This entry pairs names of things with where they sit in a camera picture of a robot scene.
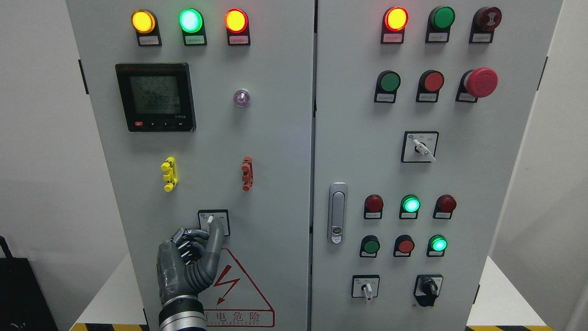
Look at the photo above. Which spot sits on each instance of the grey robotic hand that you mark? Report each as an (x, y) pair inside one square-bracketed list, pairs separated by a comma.
[(187, 263)]

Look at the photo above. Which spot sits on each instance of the white-handled rotary switch door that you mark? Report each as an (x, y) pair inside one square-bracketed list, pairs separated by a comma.
[(221, 215)]

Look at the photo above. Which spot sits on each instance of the robot forearm silver cuff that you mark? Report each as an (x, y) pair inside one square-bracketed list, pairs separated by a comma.
[(183, 313)]

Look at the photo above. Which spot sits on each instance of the red electric hazard warning sign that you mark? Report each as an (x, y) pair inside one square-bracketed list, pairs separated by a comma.
[(234, 300)]

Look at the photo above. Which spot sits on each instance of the yellow test terminal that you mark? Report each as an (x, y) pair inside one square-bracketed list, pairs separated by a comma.
[(170, 175)]

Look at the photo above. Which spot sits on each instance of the red test terminal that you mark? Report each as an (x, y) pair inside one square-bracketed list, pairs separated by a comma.
[(247, 173)]

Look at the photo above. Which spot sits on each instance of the grey left cabinet door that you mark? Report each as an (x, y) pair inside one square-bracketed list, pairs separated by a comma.
[(270, 223)]

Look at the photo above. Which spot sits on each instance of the grey cabinet door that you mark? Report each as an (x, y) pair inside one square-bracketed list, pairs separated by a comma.
[(359, 142), (270, 223)]

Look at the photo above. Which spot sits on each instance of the black bag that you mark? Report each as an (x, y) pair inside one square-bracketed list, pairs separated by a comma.
[(22, 303)]

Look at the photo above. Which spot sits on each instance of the black digital power meter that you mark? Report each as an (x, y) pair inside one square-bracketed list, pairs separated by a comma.
[(156, 97)]

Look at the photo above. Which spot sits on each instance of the small purple clear lamp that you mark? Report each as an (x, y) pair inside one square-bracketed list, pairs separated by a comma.
[(242, 98)]

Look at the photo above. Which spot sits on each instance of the dark red indicator light left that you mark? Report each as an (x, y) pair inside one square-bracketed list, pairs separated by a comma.
[(373, 207)]

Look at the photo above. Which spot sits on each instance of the dark red indicator light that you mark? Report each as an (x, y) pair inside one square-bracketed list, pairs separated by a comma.
[(373, 207), (444, 207)]

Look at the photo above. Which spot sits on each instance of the red push button lower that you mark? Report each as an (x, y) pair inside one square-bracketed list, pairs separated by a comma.
[(404, 245)]

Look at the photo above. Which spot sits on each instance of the red push button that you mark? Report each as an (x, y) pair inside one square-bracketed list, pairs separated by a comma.
[(404, 245), (429, 86)]

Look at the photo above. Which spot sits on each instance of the green lit indicator middle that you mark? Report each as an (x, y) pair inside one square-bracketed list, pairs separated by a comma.
[(409, 207)]

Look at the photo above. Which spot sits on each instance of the green lit indicator light left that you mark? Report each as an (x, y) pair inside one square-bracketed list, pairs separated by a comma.
[(191, 22)]

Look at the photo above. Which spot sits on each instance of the yellow indicator light top left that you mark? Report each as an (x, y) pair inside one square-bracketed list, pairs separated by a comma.
[(146, 28)]

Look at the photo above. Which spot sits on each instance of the red-orange indicator light left door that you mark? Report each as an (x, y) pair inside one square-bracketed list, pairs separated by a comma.
[(237, 27)]

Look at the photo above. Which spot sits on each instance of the green lit push button lower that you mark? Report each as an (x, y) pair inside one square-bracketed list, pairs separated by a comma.
[(437, 246)]

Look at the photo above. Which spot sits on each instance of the dark red indicator light right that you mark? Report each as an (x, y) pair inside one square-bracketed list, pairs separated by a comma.
[(444, 207)]

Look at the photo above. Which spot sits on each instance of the green push button upper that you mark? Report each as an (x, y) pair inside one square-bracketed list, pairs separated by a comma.
[(387, 84)]

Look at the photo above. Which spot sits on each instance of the grey right cabinet door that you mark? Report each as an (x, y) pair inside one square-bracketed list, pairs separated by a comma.
[(359, 142)]

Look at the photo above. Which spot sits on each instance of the red push button upper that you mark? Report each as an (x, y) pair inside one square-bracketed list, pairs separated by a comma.
[(429, 86)]

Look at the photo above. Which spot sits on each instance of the white platform base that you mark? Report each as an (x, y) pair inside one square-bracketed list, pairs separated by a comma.
[(498, 307)]

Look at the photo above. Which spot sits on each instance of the red lit indicator light right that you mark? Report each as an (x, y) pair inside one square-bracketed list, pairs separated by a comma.
[(393, 26)]

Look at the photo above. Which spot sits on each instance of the red emergency stop mushroom button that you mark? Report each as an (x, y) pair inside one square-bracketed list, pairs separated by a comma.
[(476, 84)]

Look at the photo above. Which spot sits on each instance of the green unlit indicator top right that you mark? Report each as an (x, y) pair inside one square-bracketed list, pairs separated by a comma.
[(440, 20)]

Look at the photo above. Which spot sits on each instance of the dark red buzzer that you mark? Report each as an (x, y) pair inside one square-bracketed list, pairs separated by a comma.
[(484, 22)]

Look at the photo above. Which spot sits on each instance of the chrome cabinet door handle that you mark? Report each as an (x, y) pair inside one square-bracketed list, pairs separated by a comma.
[(337, 212)]

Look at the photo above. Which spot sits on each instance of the white-handled rotary switch lower right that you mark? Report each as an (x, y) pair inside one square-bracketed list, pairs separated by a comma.
[(365, 286)]

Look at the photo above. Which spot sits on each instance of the white-handled rotary switch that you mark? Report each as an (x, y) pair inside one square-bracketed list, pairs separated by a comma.
[(419, 146), (365, 286)]

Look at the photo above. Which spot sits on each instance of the black knob selector switch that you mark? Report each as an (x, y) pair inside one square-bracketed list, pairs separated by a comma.
[(427, 289)]

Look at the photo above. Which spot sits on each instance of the white-handled rotary switch upper right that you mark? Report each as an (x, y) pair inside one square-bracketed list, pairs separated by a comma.
[(419, 146)]

